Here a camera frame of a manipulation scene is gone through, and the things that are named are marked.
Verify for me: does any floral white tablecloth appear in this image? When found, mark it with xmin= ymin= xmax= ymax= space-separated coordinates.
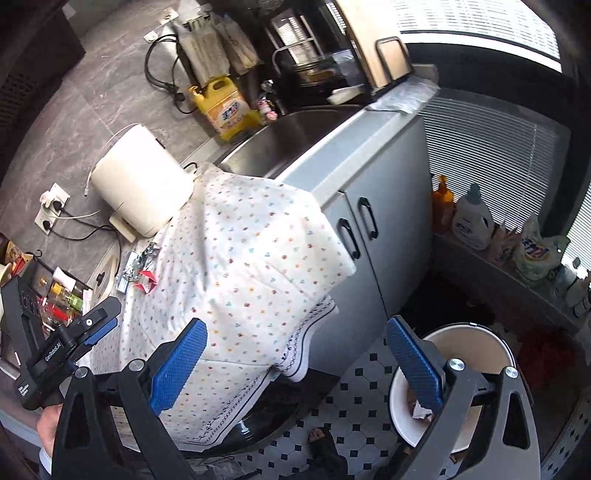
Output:
xmin=82 ymin=164 xmax=356 ymax=452

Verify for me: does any wooden cutting board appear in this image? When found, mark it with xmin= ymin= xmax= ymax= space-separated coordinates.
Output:
xmin=337 ymin=0 xmax=413 ymax=92

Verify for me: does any white cap oil bottle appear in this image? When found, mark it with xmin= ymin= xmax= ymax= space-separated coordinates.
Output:
xmin=52 ymin=267 xmax=76 ymax=292

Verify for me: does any green white refill pouch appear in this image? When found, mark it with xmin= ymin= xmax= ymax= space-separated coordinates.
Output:
xmin=513 ymin=214 xmax=570 ymax=283

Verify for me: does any white wall socket upper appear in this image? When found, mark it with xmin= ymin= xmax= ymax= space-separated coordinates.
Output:
xmin=39 ymin=183 xmax=70 ymax=215

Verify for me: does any white wall socket lower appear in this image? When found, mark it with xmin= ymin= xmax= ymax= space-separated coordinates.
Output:
xmin=34 ymin=206 xmax=59 ymax=235

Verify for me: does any black power cable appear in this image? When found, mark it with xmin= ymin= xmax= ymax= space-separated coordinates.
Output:
xmin=43 ymin=202 xmax=123 ymax=278

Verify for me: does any black dish rack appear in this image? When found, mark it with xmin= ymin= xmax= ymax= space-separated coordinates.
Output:
xmin=266 ymin=5 xmax=365 ymax=105

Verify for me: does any yellow detergent jug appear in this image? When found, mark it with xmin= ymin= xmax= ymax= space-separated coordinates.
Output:
xmin=187 ymin=76 xmax=262 ymax=141

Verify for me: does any pink small bottle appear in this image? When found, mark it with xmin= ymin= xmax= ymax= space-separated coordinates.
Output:
xmin=257 ymin=80 xmax=279 ymax=125

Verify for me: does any cream trash bin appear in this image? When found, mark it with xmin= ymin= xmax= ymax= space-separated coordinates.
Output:
xmin=389 ymin=323 xmax=523 ymax=459

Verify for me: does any silver foil snack bag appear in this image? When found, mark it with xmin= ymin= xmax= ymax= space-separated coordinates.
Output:
xmin=136 ymin=242 xmax=160 ymax=274

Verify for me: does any red paper carton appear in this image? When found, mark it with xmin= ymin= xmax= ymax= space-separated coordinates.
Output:
xmin=133 ymin=270 xmax=157 ymax=295

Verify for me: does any white laundry detergent bottle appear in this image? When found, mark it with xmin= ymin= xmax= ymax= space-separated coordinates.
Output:
xmin=452 ymin=183 xmax=494 ymax=251

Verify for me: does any white charging cable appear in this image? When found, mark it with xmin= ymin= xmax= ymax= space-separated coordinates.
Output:
xmin=55 ymin=123 xmax=139 ymax=222

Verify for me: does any stainless steel sink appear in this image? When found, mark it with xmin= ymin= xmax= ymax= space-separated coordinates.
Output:
xmin=214 ymin=105 xmax=361 ymax=179

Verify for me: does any red cap sauce bottle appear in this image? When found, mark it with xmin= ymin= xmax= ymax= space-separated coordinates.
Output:
xmin=39 ymin=297 xmax=72 ymax=325

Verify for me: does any yellow cap green bottle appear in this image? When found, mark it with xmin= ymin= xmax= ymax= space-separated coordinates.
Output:
xmin=50 ymin=282 xmax=83 ymax=313

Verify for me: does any grey cabinet door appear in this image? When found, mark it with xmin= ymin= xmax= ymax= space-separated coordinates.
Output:
xmin=345 ymin=117 xmax=433 ymax=316
xmin=310 ymin=193 xmax=387 ymax=377

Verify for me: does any orange spray bottle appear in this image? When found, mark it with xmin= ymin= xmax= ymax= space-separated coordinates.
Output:
xmin=432 ymin=175 xmax=455 ymax=234

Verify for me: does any person's left hand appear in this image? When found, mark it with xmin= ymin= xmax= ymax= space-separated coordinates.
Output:
xmin=36 ymin=404 xmax=62 ymax=457

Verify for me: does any black condiment rack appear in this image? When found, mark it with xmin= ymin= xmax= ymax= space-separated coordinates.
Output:
xmin=0 ymin=250 xmax=93 ymax=370

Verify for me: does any grey cabinet left door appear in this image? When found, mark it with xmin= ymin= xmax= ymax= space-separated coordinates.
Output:
xmin=310 ymin=193 xmax=387 ymax=377

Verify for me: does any grey cabinet right door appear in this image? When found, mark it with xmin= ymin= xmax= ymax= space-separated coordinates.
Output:
xmin=345 ymin=117 xmax=433 ymax=316

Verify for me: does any blue white cardboard box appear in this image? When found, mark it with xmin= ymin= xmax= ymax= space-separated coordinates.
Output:
xmin=116 ymin=251 xmax=139 ymax=294

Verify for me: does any white wall socket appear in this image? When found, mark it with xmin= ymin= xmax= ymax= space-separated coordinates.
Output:
xmin=34 ymin=206 xmax=59 ymax=235
xmin=39 ymin=183 xmax=70 ymax=215

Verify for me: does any cream air fryer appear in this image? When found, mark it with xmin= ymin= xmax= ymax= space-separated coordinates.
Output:
xmin=87 ymin=124 xmax=194 ymax=238

